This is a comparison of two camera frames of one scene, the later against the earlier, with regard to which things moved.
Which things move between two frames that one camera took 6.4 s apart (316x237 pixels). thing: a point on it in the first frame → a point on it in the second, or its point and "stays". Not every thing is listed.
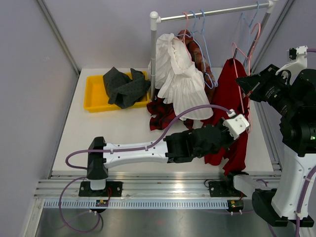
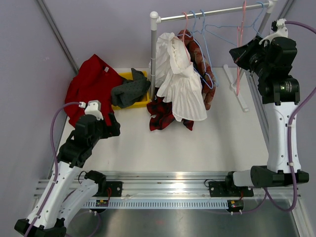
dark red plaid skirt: [164, 115] stays
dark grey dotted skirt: [121, 90] stays
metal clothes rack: [154, 19] stays
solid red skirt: [228, 93] → [94, 79]
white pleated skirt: [177, 79] stays
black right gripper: [254, 86] → [241, 55]
